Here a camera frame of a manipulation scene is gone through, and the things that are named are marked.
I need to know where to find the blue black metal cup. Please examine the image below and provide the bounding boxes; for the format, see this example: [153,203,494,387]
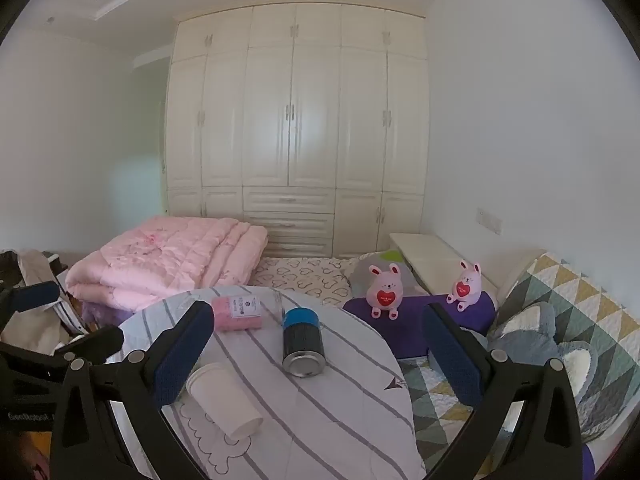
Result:
[282,307,326,378]

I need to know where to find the white paper cup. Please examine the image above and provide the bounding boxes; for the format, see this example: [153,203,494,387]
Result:
[186,363,264,440]

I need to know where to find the beige jacket on chair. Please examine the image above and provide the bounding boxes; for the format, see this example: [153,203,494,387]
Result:
[1,249,90,354]

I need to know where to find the folded pink quilt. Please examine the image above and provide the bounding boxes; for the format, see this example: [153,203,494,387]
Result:
[65,216,268,312]

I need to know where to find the grey plush pillow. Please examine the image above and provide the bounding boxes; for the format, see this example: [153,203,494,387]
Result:
[487,302,598,403]

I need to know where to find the triangle patterned quilt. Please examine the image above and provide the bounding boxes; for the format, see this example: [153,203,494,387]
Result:
[400,252,639,466]

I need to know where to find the pink sleeved glass jar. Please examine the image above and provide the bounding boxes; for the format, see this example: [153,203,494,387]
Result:
[210,292,282,333]

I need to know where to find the right pink bunny plush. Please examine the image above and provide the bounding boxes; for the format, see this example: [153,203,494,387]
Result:
[446,260,483,312]

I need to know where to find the pink bunny plush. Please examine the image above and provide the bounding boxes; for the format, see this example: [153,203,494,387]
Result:
[446,260,483,312]
[366,263,404,321]

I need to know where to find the purple cushion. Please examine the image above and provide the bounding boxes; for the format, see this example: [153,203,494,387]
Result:
[344,292,496,361]

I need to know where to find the striped white table cloth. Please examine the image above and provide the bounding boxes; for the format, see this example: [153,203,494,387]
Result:
[113,286,426,479]

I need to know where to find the white bedside cabinet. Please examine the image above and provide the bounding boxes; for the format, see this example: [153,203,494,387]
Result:
[390,233,463,295]

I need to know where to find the left pink bunny plush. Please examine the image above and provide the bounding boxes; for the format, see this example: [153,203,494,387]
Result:
[366,263,404,321]

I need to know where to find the heart patterned bed sheet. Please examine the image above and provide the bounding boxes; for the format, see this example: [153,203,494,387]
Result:
[248,257,359,308]

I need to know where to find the grey flower pillow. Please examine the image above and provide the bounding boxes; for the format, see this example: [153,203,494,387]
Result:
[346,250,426,297]

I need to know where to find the cream white wardrobe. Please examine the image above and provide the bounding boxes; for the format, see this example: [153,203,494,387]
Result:
[165,2,428,258]

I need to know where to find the white wall outlet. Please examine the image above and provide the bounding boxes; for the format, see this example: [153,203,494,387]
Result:
[475,208,503,235]

